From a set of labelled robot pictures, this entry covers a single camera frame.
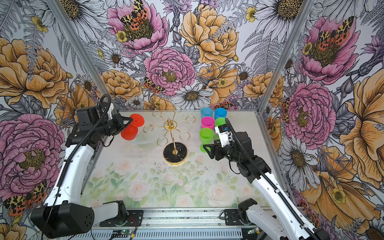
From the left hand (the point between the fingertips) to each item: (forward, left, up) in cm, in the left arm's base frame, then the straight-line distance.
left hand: (133, 123), depth 74 cm
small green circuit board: (-41, +4, -30) cm, 51 cm away
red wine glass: (+3, +5, -10) cm, 12 cm away
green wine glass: (+2, -37, -15) cm, 40 cm away
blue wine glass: (+22, -47, -15) cm, 54 cm away
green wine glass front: (+15, -45, -16) cm, 50 cm away
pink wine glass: (+14, -38, -15) cm, 43 cm away
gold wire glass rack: (0, -17, -29) cm, 34 cm away
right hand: (-11, -37, -6) cm, 39 cm away
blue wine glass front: (+24, -38, -16) cm, 48 cm away
